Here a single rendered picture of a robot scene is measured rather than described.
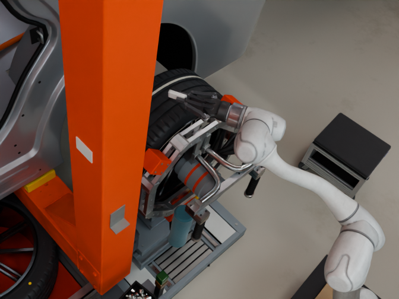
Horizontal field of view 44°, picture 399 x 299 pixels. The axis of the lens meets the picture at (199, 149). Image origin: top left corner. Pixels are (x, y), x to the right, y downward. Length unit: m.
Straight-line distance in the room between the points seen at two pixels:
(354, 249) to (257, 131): 0.54
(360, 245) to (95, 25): 1.21
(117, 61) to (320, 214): 2.37
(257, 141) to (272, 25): 2.90
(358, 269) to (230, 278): 1.21
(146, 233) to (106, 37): 1.77
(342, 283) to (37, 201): 1.29
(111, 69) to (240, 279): 1.99
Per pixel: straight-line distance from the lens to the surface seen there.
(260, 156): 1.60
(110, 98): 1.16
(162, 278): 2.10
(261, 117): 1.73
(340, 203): 1.88
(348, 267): 1.79
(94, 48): 1.08
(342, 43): 4.54
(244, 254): 2.97
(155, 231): 2.68
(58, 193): 2.26
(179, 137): 1.90
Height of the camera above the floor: 2.59
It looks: 52 degrees down
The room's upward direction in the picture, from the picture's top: 15 degrees clockwise
